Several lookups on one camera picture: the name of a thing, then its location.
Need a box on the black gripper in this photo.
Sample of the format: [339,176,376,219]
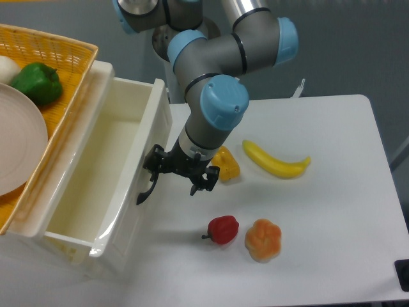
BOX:
[143,142,220,196]

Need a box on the yellow bell pepper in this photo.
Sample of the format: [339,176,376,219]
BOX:
[211,146,240,182]

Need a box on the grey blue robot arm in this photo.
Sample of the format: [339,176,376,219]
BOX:
[113,1,299,193]

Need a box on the white drawer cabinet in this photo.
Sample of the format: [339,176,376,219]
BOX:
[1,61,117,271]

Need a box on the red bell pepper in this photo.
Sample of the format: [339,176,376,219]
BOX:
[201,216,239,245]

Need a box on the yellow banana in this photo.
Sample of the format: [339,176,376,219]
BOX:
[242,140,311,179]

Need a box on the orange knotted bread roll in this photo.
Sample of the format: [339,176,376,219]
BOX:
[245,219,282,263]

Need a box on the yellow woven basket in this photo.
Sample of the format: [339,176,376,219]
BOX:
[1,24,98,234]

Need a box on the beige plate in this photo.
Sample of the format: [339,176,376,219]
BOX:
[1,84,48,195]

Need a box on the green bell pepper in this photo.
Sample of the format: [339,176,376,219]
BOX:
[10,62,63,106]

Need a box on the white round vegetable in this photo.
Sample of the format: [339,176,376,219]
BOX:
[0,56,21,85]

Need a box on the black object at edge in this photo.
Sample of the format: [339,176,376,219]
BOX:
[394,259,409,292]

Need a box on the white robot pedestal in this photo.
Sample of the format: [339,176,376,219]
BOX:
[151,17,220,104]

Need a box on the white metal bracket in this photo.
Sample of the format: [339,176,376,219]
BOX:
[291,78,305,98]

